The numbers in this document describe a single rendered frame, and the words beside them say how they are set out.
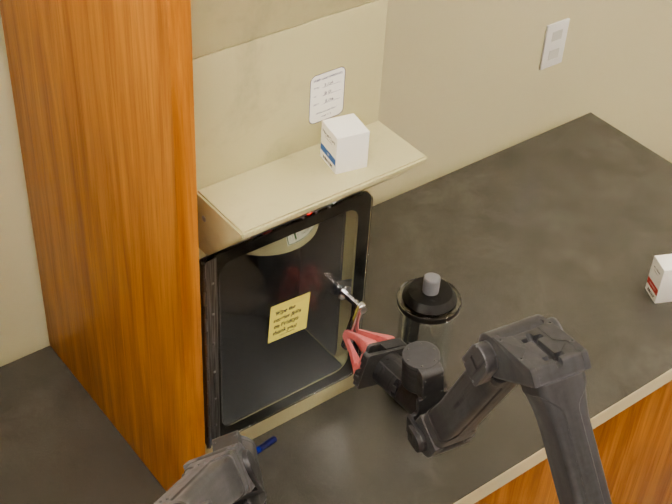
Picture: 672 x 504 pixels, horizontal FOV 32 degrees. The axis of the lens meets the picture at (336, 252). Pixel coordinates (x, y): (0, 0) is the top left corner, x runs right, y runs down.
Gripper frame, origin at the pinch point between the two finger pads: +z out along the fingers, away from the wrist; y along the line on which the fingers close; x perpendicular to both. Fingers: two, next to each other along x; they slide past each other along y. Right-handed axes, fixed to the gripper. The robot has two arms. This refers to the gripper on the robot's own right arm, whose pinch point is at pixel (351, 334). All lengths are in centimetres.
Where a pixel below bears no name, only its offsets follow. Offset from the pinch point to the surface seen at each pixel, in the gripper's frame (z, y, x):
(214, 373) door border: 4.4, 22.7, 6.0
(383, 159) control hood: -3.3, 9.7, -34.8
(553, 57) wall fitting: 48, -92, -27
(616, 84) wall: 49, -123, -19
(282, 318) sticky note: 4.3, 12.0, -2.5
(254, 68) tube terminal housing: 5, 30, -45
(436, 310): -5.3, -12.2, -6.3
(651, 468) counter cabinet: -21, -84, 37
